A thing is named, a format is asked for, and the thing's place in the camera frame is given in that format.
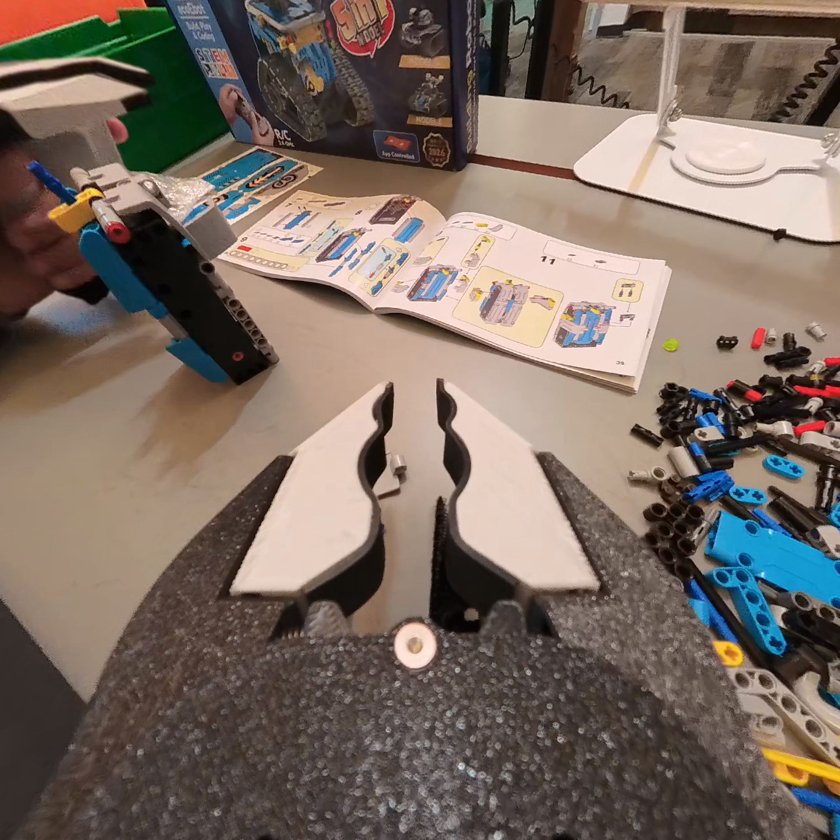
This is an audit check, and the pile of loose brick pieces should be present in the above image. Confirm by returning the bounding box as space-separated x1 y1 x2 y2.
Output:
626 320 840 840

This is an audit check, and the grey desk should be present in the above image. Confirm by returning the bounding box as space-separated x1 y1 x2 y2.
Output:
0 95 840 840

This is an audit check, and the blue sticker sheet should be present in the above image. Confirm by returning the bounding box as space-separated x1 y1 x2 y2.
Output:
164 146 324 225

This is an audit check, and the orange plastic bin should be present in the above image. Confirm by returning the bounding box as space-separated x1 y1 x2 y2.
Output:
0 0 149 48

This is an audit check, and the blue and black brick model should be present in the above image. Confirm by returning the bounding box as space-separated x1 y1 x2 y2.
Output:
28 161 280 386

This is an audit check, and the person's left hand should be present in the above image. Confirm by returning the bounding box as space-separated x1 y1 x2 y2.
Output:
0 117 130 322

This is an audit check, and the clear plastic bag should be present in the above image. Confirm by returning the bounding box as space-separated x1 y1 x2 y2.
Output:
141 172 215 219

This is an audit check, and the black coiled cable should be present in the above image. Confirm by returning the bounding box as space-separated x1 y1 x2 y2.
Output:
766 36 840 127
571 62 632 110

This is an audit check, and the green plastic bin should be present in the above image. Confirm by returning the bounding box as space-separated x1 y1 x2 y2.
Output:
0 7 232 175

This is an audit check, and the blue toy robot box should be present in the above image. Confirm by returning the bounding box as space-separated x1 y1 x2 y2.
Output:
164 0 481 173

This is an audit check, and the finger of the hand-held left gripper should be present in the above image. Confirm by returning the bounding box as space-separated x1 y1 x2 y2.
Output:
0 56 156 191
180 197 238 260

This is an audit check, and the white stand base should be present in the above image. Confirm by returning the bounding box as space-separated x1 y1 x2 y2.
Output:
573 0 840 245

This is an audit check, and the open instruction booklet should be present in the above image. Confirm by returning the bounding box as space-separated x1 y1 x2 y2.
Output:
217 190 674 395

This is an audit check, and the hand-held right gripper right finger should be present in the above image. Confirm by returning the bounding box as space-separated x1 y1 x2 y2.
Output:
435 377 602 614

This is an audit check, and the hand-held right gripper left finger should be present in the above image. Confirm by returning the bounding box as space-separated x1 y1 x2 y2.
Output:
228 381 396 618

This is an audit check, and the wooden post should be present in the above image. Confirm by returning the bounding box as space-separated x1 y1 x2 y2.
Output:
543 0 587 101

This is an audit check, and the small grey brick piece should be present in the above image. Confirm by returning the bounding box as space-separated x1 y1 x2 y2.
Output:
373 451 409 501

